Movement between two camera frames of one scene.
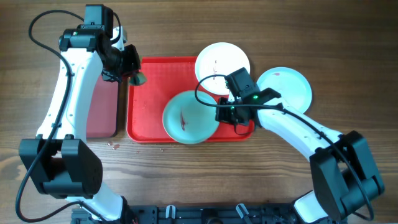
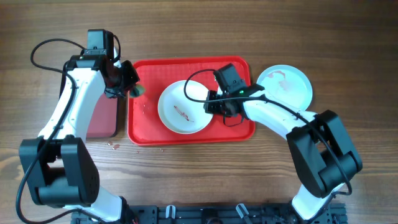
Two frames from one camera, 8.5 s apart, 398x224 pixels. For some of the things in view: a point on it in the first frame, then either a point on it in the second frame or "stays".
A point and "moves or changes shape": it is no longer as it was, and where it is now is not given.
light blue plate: [295, 91] stays
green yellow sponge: [138, 79] moves or changes shape
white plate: [221, 58] to [178, 112]
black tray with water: [102, 121] stays
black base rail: [201, 213] stays
